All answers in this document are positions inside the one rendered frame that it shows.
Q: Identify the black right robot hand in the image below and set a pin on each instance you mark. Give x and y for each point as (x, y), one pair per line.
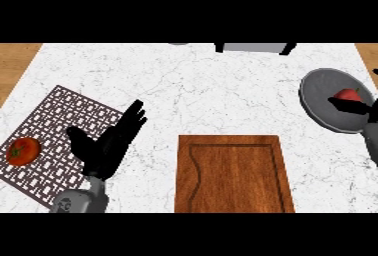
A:
(351, 106)

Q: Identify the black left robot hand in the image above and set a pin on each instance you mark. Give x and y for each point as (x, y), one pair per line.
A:
(110, 143)

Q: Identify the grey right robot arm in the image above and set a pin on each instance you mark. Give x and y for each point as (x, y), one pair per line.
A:
(372, 140)

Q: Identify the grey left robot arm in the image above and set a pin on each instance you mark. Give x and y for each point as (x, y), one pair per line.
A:
(81, 200)

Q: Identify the red bell pepper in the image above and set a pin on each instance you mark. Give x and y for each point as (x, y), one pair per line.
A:
(348, 94)

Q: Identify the grey pan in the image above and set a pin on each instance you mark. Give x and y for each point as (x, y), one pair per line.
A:
(319, 90)

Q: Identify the brown wooden cutting board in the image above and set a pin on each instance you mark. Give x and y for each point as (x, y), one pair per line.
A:
(236, 176)

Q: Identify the brown patterned placemat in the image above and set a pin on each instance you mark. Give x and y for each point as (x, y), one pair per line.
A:
(63, 116)

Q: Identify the red tomato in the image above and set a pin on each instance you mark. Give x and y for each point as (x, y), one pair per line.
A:
(22, 151)

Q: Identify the grey appliance with black legs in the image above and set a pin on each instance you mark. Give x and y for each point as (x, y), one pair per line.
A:
(252, 47)

